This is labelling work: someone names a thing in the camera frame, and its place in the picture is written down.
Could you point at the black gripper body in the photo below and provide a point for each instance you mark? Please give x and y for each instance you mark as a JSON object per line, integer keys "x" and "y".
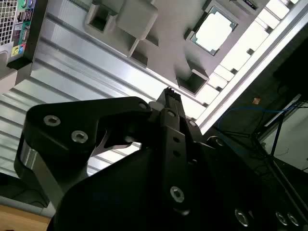
{"x": 120, "y": 197}

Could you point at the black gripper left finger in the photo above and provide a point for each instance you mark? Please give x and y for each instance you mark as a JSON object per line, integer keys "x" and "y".
{"x": 65, "y": 120}

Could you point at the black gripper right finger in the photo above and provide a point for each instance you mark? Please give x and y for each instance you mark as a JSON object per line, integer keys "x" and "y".
{"x": 195, "y": 130}

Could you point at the silver CPU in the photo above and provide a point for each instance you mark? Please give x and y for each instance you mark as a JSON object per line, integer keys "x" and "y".
{"x": 214, "y": 31}

